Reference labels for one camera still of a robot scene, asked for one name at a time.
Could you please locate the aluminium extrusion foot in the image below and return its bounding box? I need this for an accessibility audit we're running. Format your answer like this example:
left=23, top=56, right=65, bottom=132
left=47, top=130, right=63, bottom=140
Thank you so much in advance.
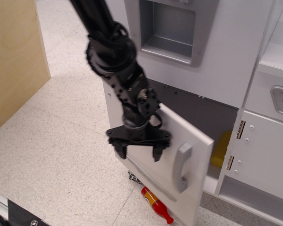
left=128, top=171, right=142, bottom=185

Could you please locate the black cable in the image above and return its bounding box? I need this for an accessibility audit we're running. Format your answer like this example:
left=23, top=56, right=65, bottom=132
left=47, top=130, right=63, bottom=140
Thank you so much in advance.
left=150, top=113, right=163, bottom=129

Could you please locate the plywood panel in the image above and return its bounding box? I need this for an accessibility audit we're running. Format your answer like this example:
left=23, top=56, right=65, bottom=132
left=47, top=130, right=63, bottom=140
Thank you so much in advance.
left=0, top=0, right=50, bottom=127

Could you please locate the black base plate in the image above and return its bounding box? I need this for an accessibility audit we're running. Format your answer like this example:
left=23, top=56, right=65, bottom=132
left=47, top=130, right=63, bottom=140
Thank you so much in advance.
left=0, top=199, right=49, bottom=226

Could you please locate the grey oven vent panel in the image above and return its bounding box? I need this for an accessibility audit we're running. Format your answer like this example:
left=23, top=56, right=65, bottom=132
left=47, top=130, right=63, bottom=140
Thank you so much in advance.
left=270, top=85, right=283, bottom=114

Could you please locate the red toy ketchup bottle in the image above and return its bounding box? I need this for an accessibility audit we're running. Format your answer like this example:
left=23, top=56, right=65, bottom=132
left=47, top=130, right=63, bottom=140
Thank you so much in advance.
left=141, top=186, right=174, bottom=225

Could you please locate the grey fridge door handle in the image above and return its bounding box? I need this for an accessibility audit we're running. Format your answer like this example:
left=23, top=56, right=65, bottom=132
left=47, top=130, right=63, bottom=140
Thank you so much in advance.
left=172, top=142, right=192, bottom=194

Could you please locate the upper brass hinge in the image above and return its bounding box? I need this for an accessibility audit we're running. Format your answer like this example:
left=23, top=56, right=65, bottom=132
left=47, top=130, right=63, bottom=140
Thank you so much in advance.
left=236, top=120, right=246, bottom=139

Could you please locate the white cabinet door right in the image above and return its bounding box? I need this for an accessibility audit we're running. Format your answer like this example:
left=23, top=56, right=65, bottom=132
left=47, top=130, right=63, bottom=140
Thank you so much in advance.
left=225, top=111, right=283, bottom=199

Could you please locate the white low fridge door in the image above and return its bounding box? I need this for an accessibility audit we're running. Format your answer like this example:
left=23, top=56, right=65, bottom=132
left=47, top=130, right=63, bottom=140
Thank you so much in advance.
left=102, top=77, right=215, bottom=226

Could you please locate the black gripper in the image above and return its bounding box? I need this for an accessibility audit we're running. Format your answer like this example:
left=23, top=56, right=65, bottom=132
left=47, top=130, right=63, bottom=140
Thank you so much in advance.
left=106, top=124, right=171, bottom=162

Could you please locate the brass hinge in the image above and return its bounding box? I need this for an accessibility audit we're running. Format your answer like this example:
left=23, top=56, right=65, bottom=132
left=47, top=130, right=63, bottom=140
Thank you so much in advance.
left=236, top=120, right=246, bottom=139
left=226, top=155, right=234, bottom=170

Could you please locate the yellow toy bottle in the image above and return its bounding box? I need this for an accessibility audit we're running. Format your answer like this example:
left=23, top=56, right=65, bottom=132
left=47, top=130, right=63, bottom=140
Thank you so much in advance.
left=210, top=130, right=232, bottom=168

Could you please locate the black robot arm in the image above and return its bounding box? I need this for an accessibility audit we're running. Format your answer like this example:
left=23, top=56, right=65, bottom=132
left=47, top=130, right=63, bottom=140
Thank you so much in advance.
left=71, top=0, right=171, bottom=161

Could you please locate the lower brass hinge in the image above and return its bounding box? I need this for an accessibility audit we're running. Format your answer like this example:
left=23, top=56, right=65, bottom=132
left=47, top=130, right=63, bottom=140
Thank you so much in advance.
left=226, top=155, right=234, bottom=170

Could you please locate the white toy kitchen fridge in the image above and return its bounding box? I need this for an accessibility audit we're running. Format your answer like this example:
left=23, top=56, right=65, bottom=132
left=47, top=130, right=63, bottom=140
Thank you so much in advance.
left=107, top=0, right=283, bottom=226

